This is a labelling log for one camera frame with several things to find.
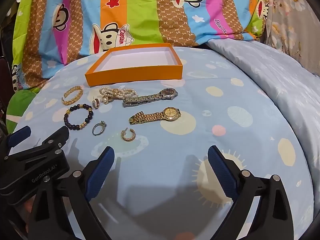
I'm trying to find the grey floral cloth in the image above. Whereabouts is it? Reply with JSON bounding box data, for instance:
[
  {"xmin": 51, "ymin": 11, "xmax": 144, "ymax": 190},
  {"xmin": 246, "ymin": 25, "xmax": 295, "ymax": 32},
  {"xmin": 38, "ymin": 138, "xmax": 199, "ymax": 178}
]
[{"xmin": 260, "ymin": 0, "xmax": 320, "ymax": 77}]

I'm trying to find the silver ring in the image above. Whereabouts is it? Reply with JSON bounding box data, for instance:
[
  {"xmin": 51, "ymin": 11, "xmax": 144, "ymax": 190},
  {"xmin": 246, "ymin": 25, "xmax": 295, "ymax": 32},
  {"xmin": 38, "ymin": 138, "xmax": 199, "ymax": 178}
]
[{"xmin": 92, "ymin": 120, "xmax": 107, "ymax": 136}]

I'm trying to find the pearl bracelet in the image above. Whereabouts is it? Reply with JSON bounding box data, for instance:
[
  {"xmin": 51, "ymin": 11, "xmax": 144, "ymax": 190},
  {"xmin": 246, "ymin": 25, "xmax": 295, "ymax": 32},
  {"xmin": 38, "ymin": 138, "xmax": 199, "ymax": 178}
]
[{"xmin": 99, "ymin": 87, "xmax": 139, "ymax": 100}]

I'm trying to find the pale blue quilt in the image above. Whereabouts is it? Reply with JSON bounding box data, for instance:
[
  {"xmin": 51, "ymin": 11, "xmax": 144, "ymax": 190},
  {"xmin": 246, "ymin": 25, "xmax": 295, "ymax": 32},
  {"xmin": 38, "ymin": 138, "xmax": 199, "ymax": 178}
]
[{"xmin": 207, "ymin": 39, "xmax": 320, "ymax": 160}]

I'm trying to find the gold woven bangle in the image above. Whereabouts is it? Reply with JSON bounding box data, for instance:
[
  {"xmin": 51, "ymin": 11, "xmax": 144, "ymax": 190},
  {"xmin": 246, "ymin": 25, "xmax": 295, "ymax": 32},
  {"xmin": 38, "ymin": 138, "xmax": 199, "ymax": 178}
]
[{"xmin": 61, "ymin": 86, "xmax": 84, "ymax": 106}]

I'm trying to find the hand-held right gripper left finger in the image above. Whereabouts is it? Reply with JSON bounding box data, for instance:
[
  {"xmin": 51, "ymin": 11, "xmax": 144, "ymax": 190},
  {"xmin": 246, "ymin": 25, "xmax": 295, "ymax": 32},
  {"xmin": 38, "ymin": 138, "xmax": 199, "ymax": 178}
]
[{"xmin": 27, "ymin": 146, "xmax": 115, "ymax": 240}]

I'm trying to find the striped cartoon monkey blanket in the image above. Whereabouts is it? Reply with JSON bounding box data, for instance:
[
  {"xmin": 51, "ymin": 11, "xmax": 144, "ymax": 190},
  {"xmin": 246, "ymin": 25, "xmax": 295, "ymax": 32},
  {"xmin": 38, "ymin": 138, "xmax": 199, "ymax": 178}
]
[{"xmin": 10, "ymin": 0, "xmax": 271, "ymax": 93}]

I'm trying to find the orange cardboard box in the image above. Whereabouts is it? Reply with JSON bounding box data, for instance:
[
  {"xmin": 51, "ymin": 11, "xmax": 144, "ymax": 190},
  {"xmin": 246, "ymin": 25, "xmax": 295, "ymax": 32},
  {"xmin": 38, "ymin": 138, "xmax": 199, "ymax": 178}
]
[{"xmin": 84, "ymin": 43, "xmax": 184, "ymax": 87}]

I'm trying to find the gold keychain clasp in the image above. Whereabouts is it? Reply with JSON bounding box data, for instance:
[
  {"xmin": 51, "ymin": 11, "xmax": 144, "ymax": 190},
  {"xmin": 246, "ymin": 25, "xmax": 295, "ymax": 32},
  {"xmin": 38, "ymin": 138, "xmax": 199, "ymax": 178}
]
[{"xmin": 129, "ymin": 107, "xmax": 181, "ymax": 125}]

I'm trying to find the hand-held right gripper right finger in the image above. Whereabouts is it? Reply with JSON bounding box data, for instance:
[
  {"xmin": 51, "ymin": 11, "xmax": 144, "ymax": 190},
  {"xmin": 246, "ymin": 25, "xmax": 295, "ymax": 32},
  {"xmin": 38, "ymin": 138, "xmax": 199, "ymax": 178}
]
[{"xmin": 207, "ymin": 145, "xmax": 295, "ymax": 240}]

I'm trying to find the green cushion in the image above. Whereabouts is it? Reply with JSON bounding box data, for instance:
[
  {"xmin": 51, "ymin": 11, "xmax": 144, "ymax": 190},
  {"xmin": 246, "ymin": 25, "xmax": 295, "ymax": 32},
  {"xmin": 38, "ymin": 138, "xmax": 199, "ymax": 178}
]
[{"xmin": 6, "ymin": 89, "xmax": 38, "ymax": 133}]

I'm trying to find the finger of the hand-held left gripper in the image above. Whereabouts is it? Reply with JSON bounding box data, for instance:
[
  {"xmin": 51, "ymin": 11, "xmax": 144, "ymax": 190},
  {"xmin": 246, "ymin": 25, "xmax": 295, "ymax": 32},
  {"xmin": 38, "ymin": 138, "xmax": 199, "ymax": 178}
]
[
  {"xmin": 4, "ymin": 126, "xmax": 71, "ymax": 164},
  {"xmin": 0, "ymin": 126, "xmax": 32, "ymax": 153}
]

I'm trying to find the gold hoop earring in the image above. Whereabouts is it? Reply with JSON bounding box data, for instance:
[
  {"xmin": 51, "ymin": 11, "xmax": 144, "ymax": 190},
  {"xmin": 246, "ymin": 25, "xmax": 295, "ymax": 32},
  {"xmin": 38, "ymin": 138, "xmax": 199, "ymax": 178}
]
[{"xmin": 121, "ymin": 128, "xmax": 136, "ymax": 142}]

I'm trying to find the black bead bracelet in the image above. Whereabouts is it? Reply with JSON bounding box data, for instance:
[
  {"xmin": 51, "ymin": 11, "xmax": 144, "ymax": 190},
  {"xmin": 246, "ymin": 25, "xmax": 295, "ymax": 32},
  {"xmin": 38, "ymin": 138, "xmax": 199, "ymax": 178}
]
[{"xmin": 64, "ymin": 103, "xmax": 94, "ymax": 131}]

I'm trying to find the blue planet print blanket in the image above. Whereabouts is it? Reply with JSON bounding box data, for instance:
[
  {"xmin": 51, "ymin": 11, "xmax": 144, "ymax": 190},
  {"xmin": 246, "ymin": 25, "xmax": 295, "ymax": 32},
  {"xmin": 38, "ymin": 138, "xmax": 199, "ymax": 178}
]
[{"xmin": 7, "ymin": 46, "xmax": 316, "ymax": 240}]

